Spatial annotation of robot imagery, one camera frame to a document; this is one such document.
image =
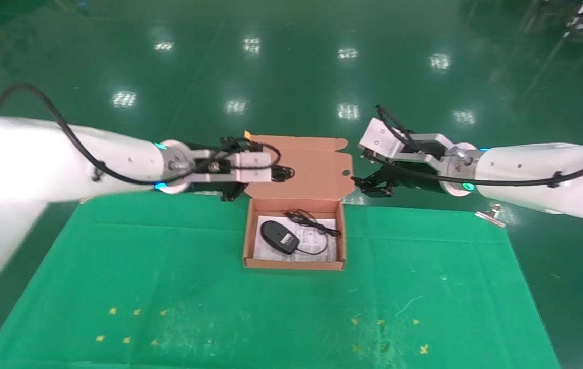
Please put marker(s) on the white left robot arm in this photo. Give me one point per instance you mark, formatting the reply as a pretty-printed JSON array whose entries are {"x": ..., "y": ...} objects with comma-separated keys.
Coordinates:
[{"x": 40, "y": 159}]

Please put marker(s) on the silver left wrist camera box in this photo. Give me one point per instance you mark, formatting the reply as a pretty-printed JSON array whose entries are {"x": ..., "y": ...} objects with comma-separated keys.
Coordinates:
[{"x": 253, "y": 166}]

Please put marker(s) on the white printed paper sheet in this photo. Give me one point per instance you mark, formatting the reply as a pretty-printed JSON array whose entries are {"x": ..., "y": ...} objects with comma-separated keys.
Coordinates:
[{"x": 322, "y": 245}]

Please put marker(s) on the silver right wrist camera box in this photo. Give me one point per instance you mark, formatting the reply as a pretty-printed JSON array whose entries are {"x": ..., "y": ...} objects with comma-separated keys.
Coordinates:
[{"x": 388, "y": 138}]

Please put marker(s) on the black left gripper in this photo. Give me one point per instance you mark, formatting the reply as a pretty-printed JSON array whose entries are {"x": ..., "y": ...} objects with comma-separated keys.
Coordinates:
[{"x": 232, "y": 190}]

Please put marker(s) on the green table cloth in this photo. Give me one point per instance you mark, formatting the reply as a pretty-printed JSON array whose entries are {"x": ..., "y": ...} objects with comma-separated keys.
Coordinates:
[{"x": 219, "y": 307}]

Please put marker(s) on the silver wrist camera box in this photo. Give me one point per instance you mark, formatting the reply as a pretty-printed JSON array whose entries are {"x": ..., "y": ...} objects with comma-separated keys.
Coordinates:
[
  {"x": 388, "y": 138},
  {"x": 253, "y": 166}
]

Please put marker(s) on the orange cardboard box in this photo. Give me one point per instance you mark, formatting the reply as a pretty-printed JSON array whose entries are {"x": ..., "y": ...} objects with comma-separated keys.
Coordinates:
[{"x": 312, "y": 164}]

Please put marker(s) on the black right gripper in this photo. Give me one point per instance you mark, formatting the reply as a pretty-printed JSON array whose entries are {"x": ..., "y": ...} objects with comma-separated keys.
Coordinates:
[{"x": 417, "y": 178}]

